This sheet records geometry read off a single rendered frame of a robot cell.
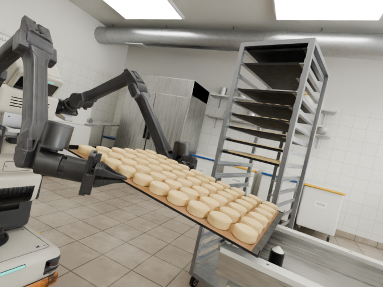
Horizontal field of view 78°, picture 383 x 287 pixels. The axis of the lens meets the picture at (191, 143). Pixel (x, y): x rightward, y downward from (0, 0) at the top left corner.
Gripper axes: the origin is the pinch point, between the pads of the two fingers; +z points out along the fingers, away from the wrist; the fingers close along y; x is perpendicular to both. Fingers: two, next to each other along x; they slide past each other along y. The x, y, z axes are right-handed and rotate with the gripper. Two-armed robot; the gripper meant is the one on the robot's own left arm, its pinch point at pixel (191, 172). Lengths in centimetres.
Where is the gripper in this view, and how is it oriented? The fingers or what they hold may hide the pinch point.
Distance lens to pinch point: 94.1
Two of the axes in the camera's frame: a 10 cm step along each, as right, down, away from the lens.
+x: -9.2, -2.6, -3.1
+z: 2.7, 1.6, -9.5
